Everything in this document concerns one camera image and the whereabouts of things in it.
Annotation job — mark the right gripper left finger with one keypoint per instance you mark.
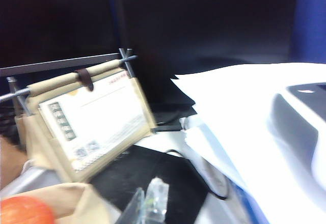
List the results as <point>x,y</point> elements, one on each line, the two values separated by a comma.
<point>133,211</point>

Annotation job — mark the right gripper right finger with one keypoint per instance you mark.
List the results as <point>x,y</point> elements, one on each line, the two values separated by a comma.
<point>155,203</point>

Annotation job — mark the plastic-wrapped orange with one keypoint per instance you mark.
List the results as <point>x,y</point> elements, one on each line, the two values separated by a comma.
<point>23,211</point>

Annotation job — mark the black mouse pad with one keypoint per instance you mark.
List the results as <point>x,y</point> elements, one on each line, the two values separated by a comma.
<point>152,165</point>

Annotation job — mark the beige canvas calendar stand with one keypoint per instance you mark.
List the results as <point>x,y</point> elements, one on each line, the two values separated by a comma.
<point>102,165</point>

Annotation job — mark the white notepad stack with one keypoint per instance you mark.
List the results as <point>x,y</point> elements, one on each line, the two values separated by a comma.
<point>203,145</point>

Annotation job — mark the blue book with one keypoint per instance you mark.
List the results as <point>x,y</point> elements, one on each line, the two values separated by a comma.
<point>252,208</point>

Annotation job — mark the white desk calendar card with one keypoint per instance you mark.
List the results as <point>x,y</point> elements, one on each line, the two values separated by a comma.
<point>96,117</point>

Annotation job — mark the handwritten white paper sheet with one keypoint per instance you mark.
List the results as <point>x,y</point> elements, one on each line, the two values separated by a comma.
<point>242,107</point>

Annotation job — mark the white and black speaker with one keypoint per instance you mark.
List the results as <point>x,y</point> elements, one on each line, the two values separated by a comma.
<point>293,122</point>

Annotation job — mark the black HSD monitor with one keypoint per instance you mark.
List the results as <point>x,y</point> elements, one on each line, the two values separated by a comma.
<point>203,17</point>

